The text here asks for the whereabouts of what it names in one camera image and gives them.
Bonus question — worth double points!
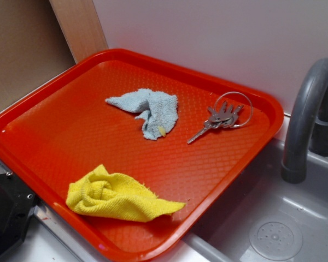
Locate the yellow cloth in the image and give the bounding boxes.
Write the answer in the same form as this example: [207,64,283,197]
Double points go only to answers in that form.
[66,165,186,223]

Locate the wooden board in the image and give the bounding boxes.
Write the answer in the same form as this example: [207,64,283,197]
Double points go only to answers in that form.
[49,0,108,63]

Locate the grey plastic sink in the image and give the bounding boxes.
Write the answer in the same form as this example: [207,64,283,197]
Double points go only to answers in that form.
[184,140,328,261]

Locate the red plastic tray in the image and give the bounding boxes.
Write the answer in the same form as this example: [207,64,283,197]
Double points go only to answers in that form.
[0,49,284,261]

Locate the light blue cloth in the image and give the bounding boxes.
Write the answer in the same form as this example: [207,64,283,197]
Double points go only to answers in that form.
[106,88,178,141]

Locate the grey curved faucet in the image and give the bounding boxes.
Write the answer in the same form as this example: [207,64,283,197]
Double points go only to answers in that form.
[281,58,328,183]

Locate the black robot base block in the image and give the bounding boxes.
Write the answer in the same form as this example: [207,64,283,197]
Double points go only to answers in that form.
[0,171,38,258]

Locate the silver keys on ring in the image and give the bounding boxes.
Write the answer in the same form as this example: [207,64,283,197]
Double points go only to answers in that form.
[187,91,254,145]

